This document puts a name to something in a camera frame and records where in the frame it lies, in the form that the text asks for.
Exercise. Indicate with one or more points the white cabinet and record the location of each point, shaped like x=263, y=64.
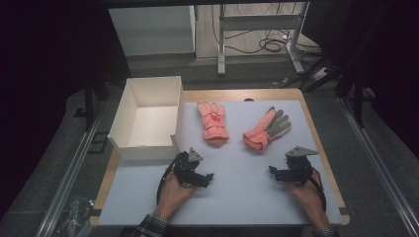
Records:
x=151, y=29

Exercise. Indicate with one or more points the person's left hand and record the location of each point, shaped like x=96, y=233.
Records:
x=173, y=196

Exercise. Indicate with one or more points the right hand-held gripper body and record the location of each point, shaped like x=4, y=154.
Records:
x=299, y=169

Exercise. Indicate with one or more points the black metal stand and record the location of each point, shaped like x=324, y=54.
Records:
x=89, y=102
x=358, y=98

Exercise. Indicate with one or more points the light blue mat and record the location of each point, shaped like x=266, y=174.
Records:
x=240, y=191

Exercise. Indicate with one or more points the pink glove with grey palm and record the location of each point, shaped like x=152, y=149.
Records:
x=260, y=133

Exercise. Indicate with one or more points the black floor bracket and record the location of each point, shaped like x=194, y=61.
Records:
x=98, y=142

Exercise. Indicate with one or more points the white cardboard box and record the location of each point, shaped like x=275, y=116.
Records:
x=153, y=125

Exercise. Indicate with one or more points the white power strip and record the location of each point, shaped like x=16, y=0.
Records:
x=320, y=74

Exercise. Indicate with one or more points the white metal desk frame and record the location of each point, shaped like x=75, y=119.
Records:
x=260, y=22

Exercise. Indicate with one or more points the person's right hand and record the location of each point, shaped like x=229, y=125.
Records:
x=311, y=200

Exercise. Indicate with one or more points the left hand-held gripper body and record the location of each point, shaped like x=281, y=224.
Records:
x=184, y=171

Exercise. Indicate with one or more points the silver metal rail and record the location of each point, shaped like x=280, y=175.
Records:
x=378, y=164
x=66, y=184

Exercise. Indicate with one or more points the clear plastic bag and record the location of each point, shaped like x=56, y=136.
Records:
x=74, y=215

